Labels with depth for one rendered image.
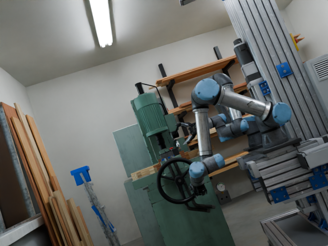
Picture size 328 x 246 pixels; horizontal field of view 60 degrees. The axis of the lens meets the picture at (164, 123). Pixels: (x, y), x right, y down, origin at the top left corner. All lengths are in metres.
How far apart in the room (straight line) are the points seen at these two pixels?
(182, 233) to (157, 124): 0.77
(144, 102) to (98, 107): 2.47
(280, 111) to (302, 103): 0.40
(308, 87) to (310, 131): 0.28
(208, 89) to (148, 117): 0.72
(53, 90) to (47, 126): 0.57
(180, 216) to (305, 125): 1.01
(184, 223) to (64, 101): 3.12
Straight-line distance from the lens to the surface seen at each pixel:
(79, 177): 2.77
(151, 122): 2.10
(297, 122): 2.00
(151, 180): 2.00
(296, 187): 1.85
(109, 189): 4.43
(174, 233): 2.05
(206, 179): 2.04
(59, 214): 3.12
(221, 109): 2.22
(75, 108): 4.59
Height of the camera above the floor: 0.98
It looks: 6 degrees up
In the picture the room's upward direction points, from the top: 21 degrees counter-clockwise
